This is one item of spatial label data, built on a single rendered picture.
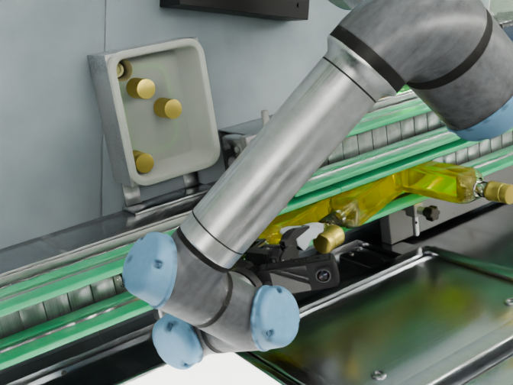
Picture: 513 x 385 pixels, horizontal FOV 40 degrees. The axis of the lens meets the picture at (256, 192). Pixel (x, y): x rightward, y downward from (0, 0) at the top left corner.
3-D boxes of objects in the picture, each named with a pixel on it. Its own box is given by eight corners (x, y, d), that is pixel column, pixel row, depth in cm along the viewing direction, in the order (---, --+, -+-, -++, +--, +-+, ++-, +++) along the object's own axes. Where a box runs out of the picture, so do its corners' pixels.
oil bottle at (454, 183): (385, 189, 144) (469, 208, 126) (382, 162, 142) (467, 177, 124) (405, 180, 146) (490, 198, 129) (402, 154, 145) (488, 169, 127)
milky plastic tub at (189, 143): (114, 182, 125) (134, 190, 118) (86, 53, 118) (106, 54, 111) (199, 156, 133) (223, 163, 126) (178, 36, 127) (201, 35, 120)
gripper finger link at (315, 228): (294, 208, 118) (264, 237, 112) (324, 209, 114) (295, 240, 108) (298, 224, 119) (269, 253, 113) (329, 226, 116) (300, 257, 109)
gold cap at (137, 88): (124, 79, 121) (134, 80, 117) (143, 75, 123) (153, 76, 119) (128, 100, 122) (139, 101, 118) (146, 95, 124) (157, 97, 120)
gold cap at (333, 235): (327, 243, 118) (314, 253, 115) (324, 223, 117) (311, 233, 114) (346, 245, 116) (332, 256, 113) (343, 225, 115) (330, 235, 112)
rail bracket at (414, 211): (381, 230, 145) (430, 244, 134) (378, 198, 144) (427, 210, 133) (395, 224, 147) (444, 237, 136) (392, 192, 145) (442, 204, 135)
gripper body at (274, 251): (256, 234, 113) (208, 266, 104) (301, 237, 108) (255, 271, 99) (265, 277, 115) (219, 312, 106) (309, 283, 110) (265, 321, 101)
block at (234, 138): (226, 187, 130) (246, 193, 125) (217, 137, 128) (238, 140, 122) (242, 182, 132) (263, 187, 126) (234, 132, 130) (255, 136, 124)
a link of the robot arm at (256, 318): (236, 325, 78) (172, 332, 86) (300, 358, 85) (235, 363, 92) (250, 260, 82) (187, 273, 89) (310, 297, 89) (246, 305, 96)
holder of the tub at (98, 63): (120, 209, 127) (138, 218, 120) (87, 55, 119) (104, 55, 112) (203, 183, 135) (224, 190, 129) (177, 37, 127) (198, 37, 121)
